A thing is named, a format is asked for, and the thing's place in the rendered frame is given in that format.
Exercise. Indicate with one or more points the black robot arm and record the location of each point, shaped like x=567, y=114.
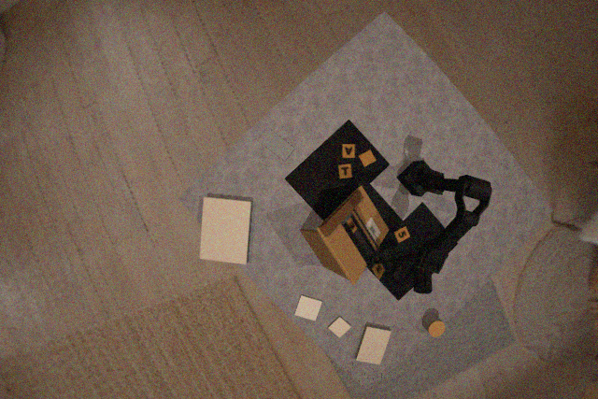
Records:
x=436, y=251

